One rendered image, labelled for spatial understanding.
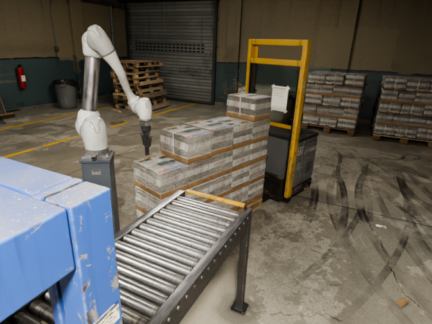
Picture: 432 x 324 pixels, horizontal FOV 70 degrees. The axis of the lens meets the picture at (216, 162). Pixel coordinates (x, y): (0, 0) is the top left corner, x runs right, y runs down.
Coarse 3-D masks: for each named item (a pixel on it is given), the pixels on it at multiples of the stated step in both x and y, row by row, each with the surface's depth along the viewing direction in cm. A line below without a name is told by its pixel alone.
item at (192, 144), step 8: (176, 136) 257; (184, 136) 249; (192, 136) 249; (200, 136) 255; (208, 136) 262; (176, 144) 259; (184, 144) 250; (192, 144) 252; (200, 144) 258; (208, 144) 266; (176, 152) 261; (184, 152) 253; (192, 152) 254; (200, 152) 261; (208, 152) 268
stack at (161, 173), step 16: (144, 160) 260; (160, 160) 262; (176, 160) 266; (208, 160) 272; (224, 160) 290; (240, 160) 308; (144, 176) 253; (160, 176) 236; (176, 176) 249; (192, 176) 263; (208, 176) 279; (224, 176) 295; (240, 176) 316; (144, 192) 258; (160, 192) 241; (208, 192) 284; (240, 192) 324; (144, 208) 265; (240, 208) 334
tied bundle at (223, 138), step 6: (192, 126) 284; (216, 132) 270; (222, 132) 277; (228, 132) 283; (216, 138) 273; (222, 138) 279; (228, 138) 286; (216, 144) 275; (222, 144) 281; (228, 144) 287
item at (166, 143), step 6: (174, 126) 280; (180, 126) 280; (186, 126) 282; (162, 132) 269; (168, 132) 263; (162, 138) 272; (168, 138) 265; (162, 144) 273; (168, 144) 266; (168, 150) 268
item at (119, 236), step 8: (176, 192) 212; (184, 192) 215; (168, 200) 201; (176, 200) 206; (152, 208) 190; (160, 208) 191; (144, 216) 182; (152, 216) 184; (136, 224) 173; (120, 232) 165; (128, 232) 166; (120, 240) 161; (40, 296) 123; (48, 304) 127; (16, 312) 114; (24, 312) 117; (8, 320) 112; (40, 320) 125
